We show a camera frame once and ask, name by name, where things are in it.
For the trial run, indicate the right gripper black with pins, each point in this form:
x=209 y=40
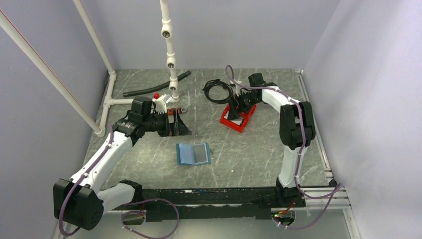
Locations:
x=233 y=113

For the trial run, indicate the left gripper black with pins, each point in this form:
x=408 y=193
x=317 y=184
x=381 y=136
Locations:
x=176 y=128

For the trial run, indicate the red plastic bin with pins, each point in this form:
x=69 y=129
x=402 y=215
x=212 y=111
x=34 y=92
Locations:
x=245 y=116

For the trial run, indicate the blue card holder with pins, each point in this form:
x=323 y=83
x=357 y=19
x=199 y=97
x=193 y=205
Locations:
x=193 y=154

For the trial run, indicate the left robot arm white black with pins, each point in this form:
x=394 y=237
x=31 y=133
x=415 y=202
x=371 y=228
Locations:
x=79 y=200

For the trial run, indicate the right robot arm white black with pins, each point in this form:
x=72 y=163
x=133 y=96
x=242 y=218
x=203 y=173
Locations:
x=296 y=129

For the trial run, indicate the white cards in bin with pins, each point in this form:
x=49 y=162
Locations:
x=237 y=122

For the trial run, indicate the red handled adjustable wrench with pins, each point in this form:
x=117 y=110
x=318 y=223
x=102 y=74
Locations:
x=179 y=110

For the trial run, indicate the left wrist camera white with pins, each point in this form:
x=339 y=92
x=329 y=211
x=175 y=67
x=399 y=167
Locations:
x=161 y=102

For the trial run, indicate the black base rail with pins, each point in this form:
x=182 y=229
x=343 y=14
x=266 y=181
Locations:
x=213 y=203

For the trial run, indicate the white PVC pipe frame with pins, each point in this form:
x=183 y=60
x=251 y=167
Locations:
x=99 y=129

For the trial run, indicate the aluminium rail right side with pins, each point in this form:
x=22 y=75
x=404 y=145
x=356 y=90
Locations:
x=339 y=201

